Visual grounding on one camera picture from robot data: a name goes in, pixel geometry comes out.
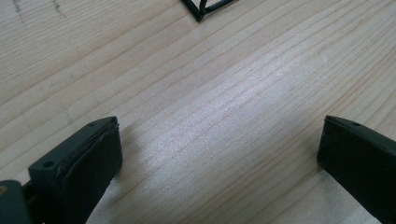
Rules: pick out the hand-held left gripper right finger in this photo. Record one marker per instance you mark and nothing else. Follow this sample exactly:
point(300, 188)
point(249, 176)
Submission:
point(358, 155)

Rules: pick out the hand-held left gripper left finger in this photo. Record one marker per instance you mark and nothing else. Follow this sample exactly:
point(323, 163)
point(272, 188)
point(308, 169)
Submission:
point(81, 168)

